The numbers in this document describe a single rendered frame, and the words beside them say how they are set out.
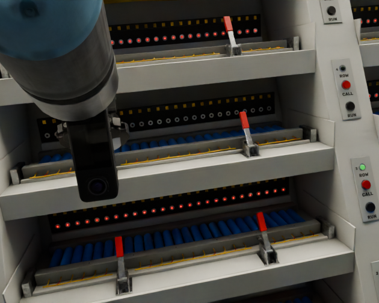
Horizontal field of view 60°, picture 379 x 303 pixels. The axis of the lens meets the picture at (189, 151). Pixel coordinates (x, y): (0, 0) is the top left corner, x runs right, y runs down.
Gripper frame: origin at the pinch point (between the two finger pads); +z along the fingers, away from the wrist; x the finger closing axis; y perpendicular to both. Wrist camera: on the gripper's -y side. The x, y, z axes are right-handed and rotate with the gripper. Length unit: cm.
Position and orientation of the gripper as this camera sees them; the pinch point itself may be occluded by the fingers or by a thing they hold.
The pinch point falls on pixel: (103, 151)
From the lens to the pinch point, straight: 55.0
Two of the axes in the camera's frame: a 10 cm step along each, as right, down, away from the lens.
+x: -9.8, 1.3, -1.5
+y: -1.7, -9.6, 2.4
